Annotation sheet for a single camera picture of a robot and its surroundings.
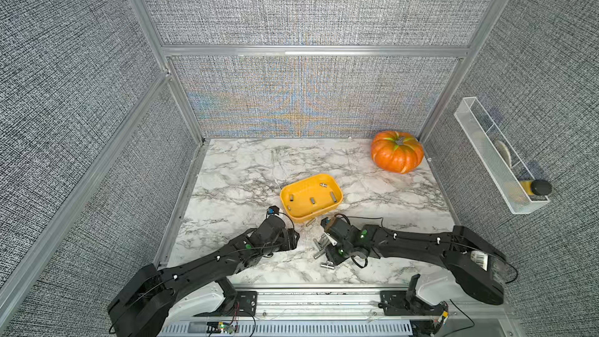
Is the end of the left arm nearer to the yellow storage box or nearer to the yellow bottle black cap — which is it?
the yellow storage box

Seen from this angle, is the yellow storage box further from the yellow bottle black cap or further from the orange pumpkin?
the yellow bottle black cap

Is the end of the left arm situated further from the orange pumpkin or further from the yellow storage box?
the orange pumpkin

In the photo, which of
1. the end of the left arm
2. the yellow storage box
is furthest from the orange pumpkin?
the end of the left arm

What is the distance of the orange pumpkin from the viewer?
1.00 metres

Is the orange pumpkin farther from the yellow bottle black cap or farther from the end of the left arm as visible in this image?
the end of the left arm
